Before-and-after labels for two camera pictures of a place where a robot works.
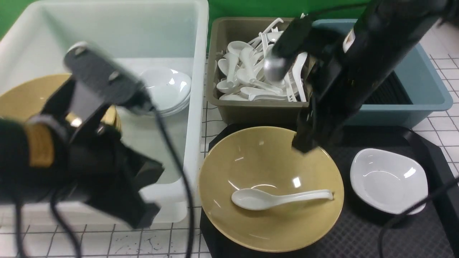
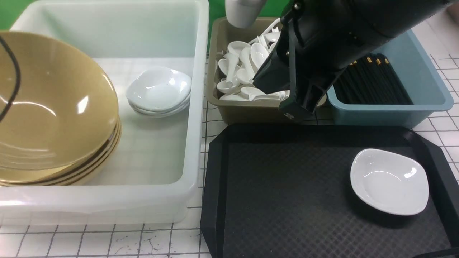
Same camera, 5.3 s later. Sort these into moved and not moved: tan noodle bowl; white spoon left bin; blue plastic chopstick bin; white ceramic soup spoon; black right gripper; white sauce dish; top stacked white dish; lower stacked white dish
Moved: black right gripper; tan noodle bowl; white ceramic soup spoon
Not moved: blue plastic chopstick bin; white spoon left bin; top stacked white dish; white sauce dish; lower stacked white dish
